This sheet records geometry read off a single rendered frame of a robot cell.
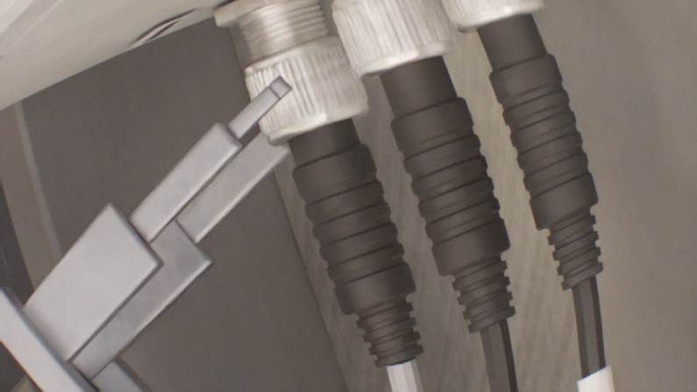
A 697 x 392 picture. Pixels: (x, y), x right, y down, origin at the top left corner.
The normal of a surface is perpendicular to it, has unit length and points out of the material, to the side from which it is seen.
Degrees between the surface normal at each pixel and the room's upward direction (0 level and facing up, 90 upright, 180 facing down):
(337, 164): 45
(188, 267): 51
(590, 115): 90
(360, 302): 62
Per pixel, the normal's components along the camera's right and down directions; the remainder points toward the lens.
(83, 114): 0.36, -0.18
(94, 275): -0.13, 0.00
